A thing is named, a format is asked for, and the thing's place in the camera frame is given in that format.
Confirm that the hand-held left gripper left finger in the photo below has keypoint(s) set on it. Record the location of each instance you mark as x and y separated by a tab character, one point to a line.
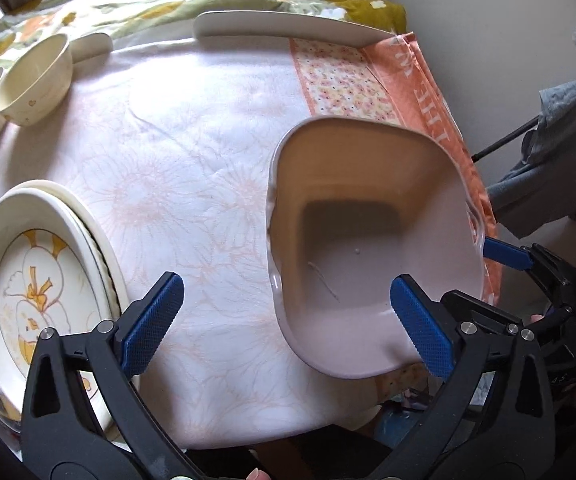
152	321

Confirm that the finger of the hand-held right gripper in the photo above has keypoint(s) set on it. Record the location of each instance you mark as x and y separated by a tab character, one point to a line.
505	254
483	307

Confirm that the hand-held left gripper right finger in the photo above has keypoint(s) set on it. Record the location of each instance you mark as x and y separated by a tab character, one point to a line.
420	332

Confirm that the pink square bowl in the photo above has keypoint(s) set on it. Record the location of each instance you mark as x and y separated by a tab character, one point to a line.
368	240

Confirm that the small duck print plate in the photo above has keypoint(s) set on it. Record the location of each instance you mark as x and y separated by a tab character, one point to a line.
32	300

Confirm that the person's left hand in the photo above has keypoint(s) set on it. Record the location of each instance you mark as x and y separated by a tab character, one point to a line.
259	474

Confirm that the grey hanging garment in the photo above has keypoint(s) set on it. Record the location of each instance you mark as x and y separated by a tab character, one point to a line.
563	160

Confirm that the black clothes rack pole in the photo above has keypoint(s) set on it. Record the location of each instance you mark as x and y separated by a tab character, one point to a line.
505	139

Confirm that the white floral tablecloth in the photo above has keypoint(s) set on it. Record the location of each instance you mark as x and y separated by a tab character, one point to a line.
192	185

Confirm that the orange patterned cloth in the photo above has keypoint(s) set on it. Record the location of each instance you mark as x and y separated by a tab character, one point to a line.
348	80

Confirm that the short white plastic rail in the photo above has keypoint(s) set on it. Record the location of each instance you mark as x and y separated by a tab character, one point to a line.
90	46

